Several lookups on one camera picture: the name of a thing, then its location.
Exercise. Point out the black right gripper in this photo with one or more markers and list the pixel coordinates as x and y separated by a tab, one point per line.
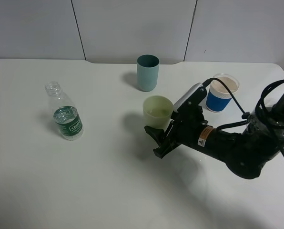
184	129

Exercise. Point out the pale green plastic cup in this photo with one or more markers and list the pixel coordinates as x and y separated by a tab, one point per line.
157	111

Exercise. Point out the clear bottle with green label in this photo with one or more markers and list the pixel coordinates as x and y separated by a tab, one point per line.
64	112

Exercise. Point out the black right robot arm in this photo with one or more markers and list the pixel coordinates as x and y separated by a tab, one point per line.
243	146

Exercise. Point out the blue sleeved paper cup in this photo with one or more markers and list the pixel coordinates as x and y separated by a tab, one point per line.
218	96

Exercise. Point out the teal plastic cup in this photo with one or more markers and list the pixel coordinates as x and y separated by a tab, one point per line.
147	72

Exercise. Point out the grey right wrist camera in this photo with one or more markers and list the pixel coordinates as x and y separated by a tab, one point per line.
190	100

